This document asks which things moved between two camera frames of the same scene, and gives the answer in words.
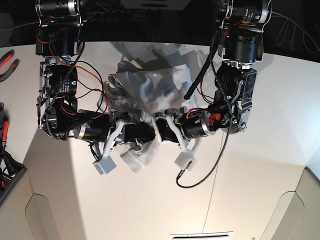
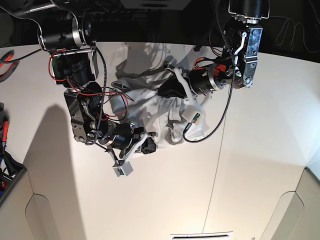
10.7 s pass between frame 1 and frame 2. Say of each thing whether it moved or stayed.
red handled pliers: stayed
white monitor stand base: stayed
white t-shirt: moved
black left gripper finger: moved
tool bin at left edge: stayed
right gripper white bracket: moved
